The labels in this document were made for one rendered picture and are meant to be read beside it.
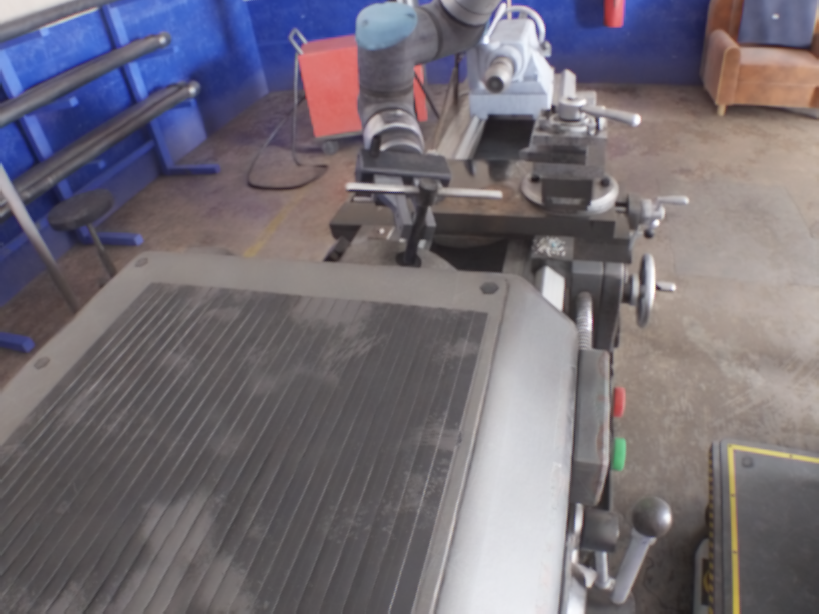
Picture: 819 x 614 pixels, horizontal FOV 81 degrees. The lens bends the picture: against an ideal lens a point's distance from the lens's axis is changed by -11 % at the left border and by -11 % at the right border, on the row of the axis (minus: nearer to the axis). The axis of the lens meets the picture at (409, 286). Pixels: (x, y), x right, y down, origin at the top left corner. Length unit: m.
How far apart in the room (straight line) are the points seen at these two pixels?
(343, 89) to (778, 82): 3.27
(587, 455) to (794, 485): 1.30
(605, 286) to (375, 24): 0.88
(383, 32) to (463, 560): 0.70
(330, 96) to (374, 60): 3.24
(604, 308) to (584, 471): 1.04
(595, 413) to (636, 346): 1.92
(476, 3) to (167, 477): 0.74
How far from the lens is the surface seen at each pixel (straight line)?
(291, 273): 0.52
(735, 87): 4.73
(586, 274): 1.39
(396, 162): 0.77
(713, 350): 2.44
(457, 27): 0.91
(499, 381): 0.39
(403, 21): 0.84
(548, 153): 1.29
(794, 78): 4.84
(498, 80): 1.77
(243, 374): 0.43
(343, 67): 4.02
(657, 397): 2.20
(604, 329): 1.50
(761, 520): 1.61
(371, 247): 0.76
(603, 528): 0.64
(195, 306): 0.52
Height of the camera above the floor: 1.62
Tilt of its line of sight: 38 degrees down
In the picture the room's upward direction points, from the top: 9 degrees counter-clockwise
